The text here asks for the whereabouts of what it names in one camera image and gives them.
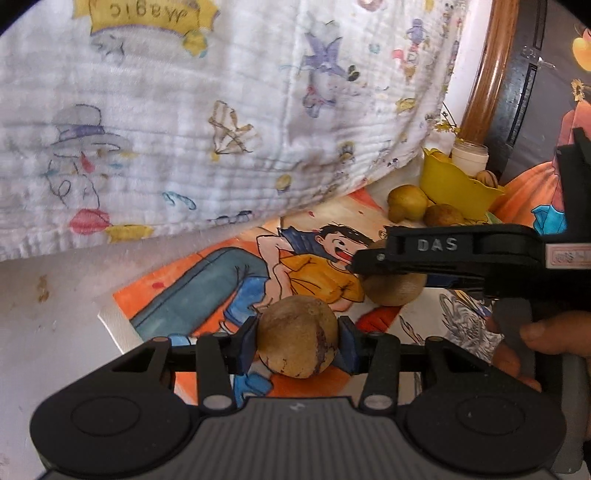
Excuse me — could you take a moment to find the person's right hand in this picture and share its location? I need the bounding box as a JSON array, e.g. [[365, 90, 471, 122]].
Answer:
[[486, 311, 591, 393]]

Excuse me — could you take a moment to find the white plastic jar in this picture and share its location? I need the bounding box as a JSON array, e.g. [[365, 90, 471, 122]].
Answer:
[[450, 138, 489, 171]]

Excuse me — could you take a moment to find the yellow flower sprig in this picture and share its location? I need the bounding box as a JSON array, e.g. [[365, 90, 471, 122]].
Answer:
[[431, 104, 462, 137]]

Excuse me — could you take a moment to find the yellow scalloped plastic bowl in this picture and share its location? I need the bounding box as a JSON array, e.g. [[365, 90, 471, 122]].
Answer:
[[419, 147, 506, 220]]

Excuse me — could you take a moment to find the white printed cartoon blanket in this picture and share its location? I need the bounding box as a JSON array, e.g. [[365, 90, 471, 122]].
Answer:
[[0, 0, 467, 261]]

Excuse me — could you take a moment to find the orange dress figure poster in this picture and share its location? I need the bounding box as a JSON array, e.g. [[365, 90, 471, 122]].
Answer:
[[494, 23, 591, 236]]

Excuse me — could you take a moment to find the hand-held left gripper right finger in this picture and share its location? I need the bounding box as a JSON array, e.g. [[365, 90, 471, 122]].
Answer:
[[337, 316, 491, 414]]

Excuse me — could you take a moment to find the brown wooden pole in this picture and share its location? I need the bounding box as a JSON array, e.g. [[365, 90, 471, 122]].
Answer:
[[459, 0, 520, 144]]

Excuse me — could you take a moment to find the cartoon boy drawing sheet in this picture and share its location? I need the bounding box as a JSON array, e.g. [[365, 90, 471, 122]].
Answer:
[[113, 189, 444, 398]]

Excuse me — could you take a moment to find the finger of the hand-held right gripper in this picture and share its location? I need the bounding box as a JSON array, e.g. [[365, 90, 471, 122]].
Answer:
[[347, 247, 389, 278], [424, 274, 486, 291]]

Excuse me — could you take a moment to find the yellow-green round fruit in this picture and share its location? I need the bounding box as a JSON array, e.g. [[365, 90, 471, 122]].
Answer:
[[387, 185, 430, 221]]

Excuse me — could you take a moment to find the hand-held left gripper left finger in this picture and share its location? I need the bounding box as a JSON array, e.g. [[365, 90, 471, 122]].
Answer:
[[111, 316, 260, 414]]

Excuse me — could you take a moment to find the brown round fruit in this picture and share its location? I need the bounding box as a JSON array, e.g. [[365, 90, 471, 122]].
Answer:
[[362, 240, 428, 306], [424, 204, 466, 228], [256, 296, 340, 379]]

